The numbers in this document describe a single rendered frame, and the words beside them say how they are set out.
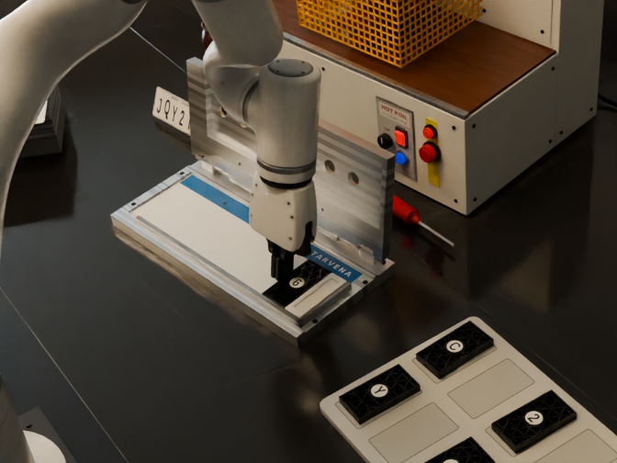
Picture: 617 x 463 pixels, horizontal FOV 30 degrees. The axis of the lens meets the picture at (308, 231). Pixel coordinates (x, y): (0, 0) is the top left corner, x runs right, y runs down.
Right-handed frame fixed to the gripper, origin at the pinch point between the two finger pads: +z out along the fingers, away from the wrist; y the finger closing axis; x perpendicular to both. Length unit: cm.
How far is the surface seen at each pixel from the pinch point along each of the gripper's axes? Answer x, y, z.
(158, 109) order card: 17, -51, -1
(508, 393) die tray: 4.5, 38.8, 2.8
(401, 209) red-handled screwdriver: 22.4, 3.5, -2.6
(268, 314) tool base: -6.4, 4.1, 3.8
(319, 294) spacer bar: 0.4, 7.6, 1.5
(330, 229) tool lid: 10.1, -0.2, -2.1
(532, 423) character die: 1.5, 44.8, 2.2
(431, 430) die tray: -6.5, 35.2, 5.1
